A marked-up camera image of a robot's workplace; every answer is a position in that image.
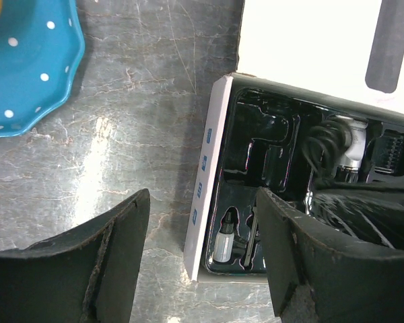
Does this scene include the silver black hair clipper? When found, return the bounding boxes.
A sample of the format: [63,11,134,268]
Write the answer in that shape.
[335,116,368,183]

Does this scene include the teal dotted plate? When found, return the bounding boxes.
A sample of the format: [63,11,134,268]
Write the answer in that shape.
[0,1,85,137]

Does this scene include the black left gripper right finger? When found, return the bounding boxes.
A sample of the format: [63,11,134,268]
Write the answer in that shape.
[255,188,404,322]

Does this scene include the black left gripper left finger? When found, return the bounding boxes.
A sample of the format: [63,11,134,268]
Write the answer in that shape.
[0,189,150,322]

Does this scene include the black plastic insert tray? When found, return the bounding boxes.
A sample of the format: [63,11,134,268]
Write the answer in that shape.
[202,74,404,275]

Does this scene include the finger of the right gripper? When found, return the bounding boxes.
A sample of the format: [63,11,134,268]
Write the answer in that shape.
[311,181,404,250]

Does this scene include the black guard comb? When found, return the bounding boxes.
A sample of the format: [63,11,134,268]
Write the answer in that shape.
[372,130,404,177]

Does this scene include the black cleaning brush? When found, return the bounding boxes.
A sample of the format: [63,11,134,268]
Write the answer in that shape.
[243,207,259,268]

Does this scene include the white cardboard box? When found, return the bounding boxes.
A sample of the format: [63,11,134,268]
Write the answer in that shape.
[184,1,404,281]

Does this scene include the black coiled power cord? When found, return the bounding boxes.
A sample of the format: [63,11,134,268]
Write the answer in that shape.
[302,117,353,179]

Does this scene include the small clear oil bottle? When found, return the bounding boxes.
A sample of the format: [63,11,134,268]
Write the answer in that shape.
[213,208,236,263]

